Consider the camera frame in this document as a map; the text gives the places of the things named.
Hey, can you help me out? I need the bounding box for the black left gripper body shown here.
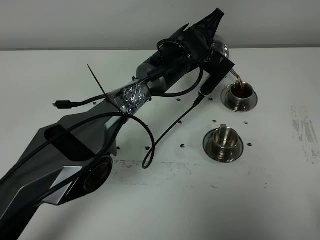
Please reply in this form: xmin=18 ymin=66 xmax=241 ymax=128
xmin=169 ymin=23 xmax=214 ymax=65

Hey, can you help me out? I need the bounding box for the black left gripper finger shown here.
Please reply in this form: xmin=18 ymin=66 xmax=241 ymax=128
xmin=193 ymin=8 xmax=225 ymax=45

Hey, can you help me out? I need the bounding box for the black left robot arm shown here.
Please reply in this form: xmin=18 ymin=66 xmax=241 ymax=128
xmin=0 ymin=9 xmax=233 ymax=240

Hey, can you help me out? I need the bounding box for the far stainless steel saucer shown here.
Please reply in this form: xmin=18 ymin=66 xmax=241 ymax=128
xmin=220 ymin=84 xmax=258 ymax=113

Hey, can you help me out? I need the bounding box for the stainless steel saucer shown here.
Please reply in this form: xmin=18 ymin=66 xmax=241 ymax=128
xmin=202 ymin=128 xmax=244 ymax=163
xmin=220 ymin=84 xmax=258 ymax=113

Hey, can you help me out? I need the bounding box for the far stainless steel teacup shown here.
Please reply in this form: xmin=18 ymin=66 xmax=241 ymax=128
xmin=229 ymin=82 xmax=254 ymax=105

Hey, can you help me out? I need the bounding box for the stainless steel teacup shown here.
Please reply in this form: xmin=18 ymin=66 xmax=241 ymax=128
xmin=212 ymin=124 xmax=239 ymax=156
xmin=229 ymin=82 xmax=254 ymax=105

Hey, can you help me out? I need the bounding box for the near stainless steel saucer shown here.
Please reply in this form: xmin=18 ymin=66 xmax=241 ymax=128
xmin=202 ymin=128 xmax=244 ymax=163

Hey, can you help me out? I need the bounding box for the near stainless steel teacup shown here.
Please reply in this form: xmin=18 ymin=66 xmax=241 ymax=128
xmin=212 ymin=124 xmax=239 ymax=156

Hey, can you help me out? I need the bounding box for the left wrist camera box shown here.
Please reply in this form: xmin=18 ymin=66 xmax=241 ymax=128
xmin=199 ymin=50 xmax=235 ymax=96

